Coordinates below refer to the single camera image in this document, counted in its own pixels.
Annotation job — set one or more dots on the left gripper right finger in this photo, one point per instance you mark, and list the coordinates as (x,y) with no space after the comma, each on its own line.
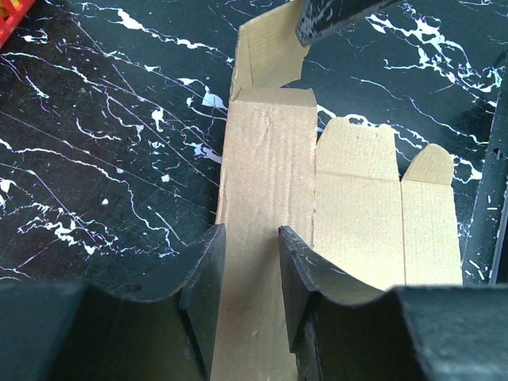
(340,328)

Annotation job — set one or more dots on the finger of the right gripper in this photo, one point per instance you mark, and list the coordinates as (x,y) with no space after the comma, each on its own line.
(319,19)

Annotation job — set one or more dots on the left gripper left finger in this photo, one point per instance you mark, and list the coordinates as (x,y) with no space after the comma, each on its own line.
(160,327)

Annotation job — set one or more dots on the brown cardboard box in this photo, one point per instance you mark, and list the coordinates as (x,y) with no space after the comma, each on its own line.
(340,190)

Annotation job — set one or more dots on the red plastic shopping basket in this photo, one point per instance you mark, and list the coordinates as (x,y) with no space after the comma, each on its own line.
(12,13)

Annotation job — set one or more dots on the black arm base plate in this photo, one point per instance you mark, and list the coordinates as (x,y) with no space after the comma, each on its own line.
(486,228)

